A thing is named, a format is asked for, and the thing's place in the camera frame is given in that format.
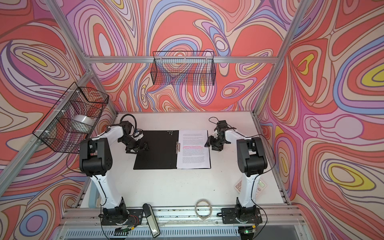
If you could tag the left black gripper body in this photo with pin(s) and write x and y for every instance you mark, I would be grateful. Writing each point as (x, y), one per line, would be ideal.
(131, 144)

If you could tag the silver tape roll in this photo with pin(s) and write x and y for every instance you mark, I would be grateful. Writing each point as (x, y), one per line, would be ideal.
(82, 121)

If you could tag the black wire basket left wall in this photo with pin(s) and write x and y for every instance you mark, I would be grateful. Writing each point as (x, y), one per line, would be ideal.
(58, 134)

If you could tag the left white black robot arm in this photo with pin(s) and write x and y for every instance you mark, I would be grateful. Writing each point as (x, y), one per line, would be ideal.
(95, 159)

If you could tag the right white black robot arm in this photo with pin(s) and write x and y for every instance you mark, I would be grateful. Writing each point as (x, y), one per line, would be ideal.
(251, 158)

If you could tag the black wire basket wall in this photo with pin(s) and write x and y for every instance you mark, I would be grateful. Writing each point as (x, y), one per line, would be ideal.
(58, 134)
(183, 68)

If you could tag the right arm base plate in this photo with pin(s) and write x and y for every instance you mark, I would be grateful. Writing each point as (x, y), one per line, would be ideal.
(241, 216)

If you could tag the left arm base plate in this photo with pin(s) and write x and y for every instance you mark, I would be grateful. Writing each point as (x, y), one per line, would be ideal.
(132, 219)

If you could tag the light blue stapler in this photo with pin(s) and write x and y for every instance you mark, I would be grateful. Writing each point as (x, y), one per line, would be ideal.
(94, 196)

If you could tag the black wire basket back wall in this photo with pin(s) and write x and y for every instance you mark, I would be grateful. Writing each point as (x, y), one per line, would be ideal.
(183, 68)

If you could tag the white pink calculator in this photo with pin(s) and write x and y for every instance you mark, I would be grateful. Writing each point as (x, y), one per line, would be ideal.
(259, 186)

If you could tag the black handheld scanner device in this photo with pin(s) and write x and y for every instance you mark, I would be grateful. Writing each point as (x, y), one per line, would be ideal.
(151, 220)

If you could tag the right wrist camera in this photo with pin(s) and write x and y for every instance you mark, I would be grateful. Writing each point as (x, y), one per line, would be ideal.
(222, 124)

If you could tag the white black lever arch folder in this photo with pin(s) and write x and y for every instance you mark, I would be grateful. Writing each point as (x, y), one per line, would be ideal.
(162, 153)

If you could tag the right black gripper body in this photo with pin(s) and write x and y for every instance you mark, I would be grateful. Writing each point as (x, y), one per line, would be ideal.
(217, 143)

